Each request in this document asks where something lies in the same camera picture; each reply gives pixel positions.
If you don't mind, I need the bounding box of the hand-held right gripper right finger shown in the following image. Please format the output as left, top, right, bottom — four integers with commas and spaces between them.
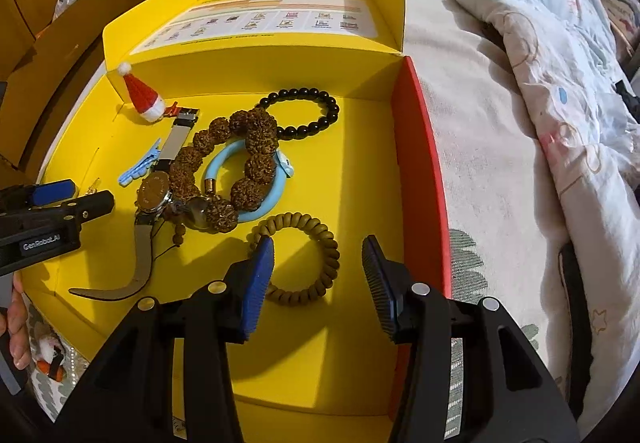
361, 234, 583, 443

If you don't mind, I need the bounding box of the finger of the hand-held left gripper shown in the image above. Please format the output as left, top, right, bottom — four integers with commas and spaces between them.
59, 190, 116, 224
0, 179, 78, 213

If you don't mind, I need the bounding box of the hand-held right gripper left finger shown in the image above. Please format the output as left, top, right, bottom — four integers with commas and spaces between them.
60, 235, 276, 443

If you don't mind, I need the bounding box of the silver wristwatch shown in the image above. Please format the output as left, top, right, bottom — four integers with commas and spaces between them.
68, 107, 201, 301

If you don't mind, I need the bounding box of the olive spiral hair tie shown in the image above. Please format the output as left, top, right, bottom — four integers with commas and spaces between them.
248, 212, 341, 306

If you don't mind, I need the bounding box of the yellow cardboard box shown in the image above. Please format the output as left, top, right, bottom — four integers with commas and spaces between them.
22, 0, 453, 443

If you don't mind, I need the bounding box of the brown rudraksha bead bracelet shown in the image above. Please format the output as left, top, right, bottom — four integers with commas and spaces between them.
167, 108, 281, 231

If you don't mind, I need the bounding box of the black bead bracelet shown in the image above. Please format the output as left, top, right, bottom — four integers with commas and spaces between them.
255, 86, 341, 140

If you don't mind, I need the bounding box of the person's left hand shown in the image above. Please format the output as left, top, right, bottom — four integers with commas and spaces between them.
0, 270, 32, 370

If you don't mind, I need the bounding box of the blue hair clip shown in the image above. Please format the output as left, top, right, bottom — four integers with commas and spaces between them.
118, 138, 163, 186

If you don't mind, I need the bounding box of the orange white small toy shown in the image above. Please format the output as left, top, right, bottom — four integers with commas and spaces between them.
30, 333, 68, 381

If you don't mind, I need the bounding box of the red santa hat hair clip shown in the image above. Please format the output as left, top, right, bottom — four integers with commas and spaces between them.
116, 62, 180, 124

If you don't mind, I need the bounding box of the light blue bangle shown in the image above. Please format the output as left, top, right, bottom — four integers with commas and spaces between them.
201, 140, 296, 224

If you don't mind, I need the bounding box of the white patterned bedsheet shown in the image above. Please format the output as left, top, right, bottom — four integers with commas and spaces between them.
22, 0, 626, 439

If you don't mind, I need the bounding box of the black garment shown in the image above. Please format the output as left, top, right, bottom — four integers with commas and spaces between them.
614, 80, 640, 125

